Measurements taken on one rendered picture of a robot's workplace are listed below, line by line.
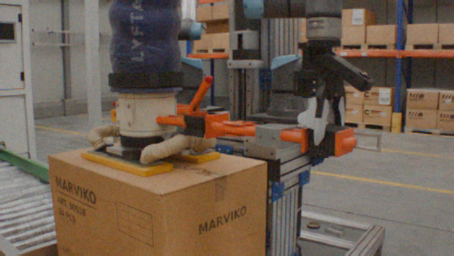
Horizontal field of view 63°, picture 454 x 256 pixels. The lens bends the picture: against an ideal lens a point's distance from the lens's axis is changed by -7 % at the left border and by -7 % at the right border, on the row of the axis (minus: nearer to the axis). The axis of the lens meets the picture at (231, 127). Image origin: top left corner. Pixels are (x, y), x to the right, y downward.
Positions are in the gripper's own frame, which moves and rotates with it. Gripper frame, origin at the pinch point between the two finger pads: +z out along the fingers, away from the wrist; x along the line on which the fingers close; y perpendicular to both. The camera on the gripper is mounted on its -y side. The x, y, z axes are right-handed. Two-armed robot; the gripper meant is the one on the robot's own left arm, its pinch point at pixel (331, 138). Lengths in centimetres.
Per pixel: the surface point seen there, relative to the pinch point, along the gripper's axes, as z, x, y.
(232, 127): -0.4, 3.3, 24.0
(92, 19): -75, -163, 375
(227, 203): 21.1, -1.7, 30.1
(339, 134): -1.8, 4.5, -3.9
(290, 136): 0.0, 3.4, 7.8
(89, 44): -45, -160, 377
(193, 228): 24.3, 11.0, 30.0
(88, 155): 11, 15, 72
